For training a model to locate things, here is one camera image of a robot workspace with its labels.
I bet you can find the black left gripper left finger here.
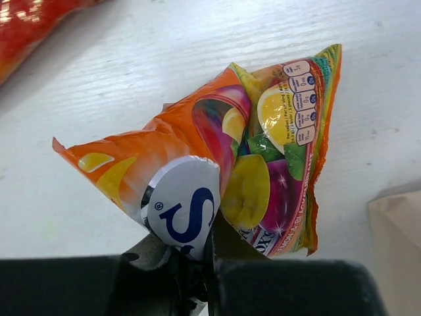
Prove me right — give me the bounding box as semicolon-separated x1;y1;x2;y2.
1;234;207;315

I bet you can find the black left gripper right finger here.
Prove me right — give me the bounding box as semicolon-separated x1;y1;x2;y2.
210;214;387;315

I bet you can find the colourful fruit candy bag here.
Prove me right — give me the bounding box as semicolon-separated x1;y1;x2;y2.
52;43;342;261

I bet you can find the checkered paper bag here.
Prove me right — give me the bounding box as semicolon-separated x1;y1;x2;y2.
368;190;420;315

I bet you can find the red white chips bag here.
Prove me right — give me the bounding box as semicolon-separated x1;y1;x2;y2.
1;0;98;82

